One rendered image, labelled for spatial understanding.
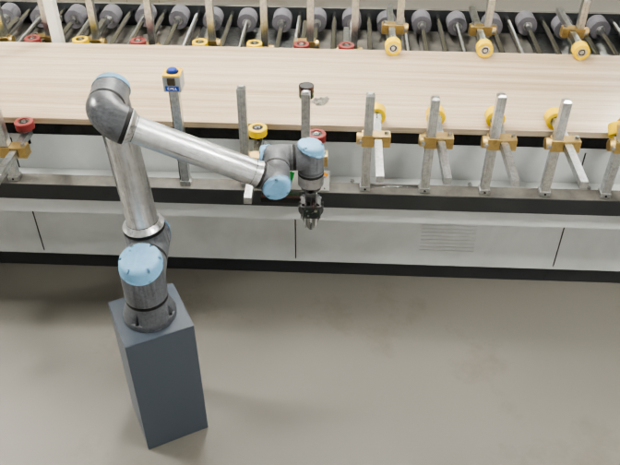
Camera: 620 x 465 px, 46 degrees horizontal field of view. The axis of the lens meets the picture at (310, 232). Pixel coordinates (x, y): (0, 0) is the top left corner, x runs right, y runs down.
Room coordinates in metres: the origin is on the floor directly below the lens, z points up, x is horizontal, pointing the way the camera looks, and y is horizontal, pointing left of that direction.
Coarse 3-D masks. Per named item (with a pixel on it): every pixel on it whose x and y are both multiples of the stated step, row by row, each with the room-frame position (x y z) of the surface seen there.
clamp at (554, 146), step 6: (546, 138) 2.47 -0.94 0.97; (552, 138) 2.47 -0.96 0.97; (564, 138) 2.47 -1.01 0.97; (570, 138) 2.47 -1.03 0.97; (546, 144) 2.45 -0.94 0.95; (552, 144) 2.45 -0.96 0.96; (558, 144) 2.45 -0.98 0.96; (564, 144) 2.45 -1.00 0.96; (576, 144) 2.44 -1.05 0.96; (552, 150) 2.45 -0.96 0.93; (558, 150) 2.45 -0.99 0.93; (576, 150) 2.44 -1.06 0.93
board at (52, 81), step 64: (0, 64) 3.24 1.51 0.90; (64, 64) 3.25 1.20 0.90; (128, 64) 3.25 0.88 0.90; (192, 64) 3.25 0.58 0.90; (256, 64) 3.26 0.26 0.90; (320, 64) 3.26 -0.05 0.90; (384, 64) 3.26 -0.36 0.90; (448, 64) 3.27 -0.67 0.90; (512, 64) 3.27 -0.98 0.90; (576, 64) 3.27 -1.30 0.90; (320, 128) 2.68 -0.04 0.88; (384, 128) 2.67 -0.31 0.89; (448, 128) 2.66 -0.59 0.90; (512, 128) 2.66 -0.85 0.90; (576, 128) 2.66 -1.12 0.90
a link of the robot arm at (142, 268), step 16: (128, 256) 1.86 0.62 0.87; (144, 256) 1.86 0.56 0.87; (160, 256) 1.87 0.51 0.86; (128, 272) 1.80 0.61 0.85; (144, 272) 1.80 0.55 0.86; (160, 272) 1.83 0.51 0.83; (128, 288) 1.79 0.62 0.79; (144, 288) 1.79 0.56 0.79; (160, 288) 1.82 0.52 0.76; (144, 304) 1.78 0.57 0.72
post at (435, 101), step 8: (432, 96) 2.50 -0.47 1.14; (432, 104) 2.48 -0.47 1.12; (432, 112) 2.48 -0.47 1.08; (432, 120) 2.48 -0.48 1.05; (432, 128) 2.48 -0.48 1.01; (432, 136) 2.48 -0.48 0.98; (424, 152) 2.48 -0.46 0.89; (432, 152) 2.48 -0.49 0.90; (424, 160) 2.48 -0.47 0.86; (432, 160) 2.48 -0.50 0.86; (424, 168) 2.48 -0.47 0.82; (424, 176) 2.48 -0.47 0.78; (424, 184) 2.48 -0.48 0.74
